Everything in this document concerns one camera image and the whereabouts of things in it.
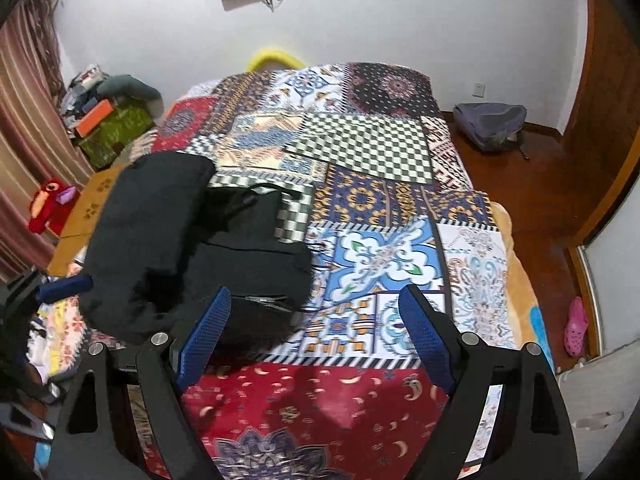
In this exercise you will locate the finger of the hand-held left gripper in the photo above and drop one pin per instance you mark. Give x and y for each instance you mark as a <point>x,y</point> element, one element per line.
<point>67,287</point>

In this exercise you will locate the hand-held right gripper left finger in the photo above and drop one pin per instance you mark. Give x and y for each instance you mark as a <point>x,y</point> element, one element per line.
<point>205,340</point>

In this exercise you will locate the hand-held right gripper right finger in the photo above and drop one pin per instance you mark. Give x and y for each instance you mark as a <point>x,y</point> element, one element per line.
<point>425,340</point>

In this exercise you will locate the black zip hoodie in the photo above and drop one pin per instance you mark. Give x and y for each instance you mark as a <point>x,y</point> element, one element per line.
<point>150,240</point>

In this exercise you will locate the wooden cabinet with flower cutouts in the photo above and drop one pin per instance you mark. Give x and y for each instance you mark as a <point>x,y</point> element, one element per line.
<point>82,210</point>

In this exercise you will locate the red plush toy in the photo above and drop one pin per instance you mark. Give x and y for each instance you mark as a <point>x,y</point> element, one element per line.
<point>47,205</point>

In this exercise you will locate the orange fleece blanket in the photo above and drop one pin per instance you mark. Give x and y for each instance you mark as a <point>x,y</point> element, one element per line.
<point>525,280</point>

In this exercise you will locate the pink clog shoe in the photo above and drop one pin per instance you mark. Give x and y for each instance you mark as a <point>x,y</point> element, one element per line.
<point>576,325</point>

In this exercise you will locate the green patterned bag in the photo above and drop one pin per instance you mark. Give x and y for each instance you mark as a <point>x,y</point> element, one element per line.
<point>117,132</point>

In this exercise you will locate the orange box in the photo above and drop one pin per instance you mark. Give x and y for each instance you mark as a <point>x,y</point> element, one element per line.
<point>95,116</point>

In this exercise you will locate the striped brown curtain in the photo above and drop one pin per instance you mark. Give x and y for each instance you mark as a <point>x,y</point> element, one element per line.
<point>30,110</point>

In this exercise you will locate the white door panel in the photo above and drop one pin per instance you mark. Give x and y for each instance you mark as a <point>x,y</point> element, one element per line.
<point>610,310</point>

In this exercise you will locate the patchwork patterned bedspread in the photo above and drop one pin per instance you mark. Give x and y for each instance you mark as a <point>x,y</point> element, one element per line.
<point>360,160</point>

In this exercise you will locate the pile of assorted boxes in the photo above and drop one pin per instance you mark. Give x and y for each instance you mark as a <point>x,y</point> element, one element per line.
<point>82,95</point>

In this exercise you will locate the grey backpack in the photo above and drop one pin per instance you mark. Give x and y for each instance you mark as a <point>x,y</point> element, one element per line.
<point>487,125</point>

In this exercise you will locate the yellow pillow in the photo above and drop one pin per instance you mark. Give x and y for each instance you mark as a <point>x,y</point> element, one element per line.
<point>272,57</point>

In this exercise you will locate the brown wooden door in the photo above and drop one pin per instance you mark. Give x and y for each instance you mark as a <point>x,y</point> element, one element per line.
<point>605,85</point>

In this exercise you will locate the white wall socket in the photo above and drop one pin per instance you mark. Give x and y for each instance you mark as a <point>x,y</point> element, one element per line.
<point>479,90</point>

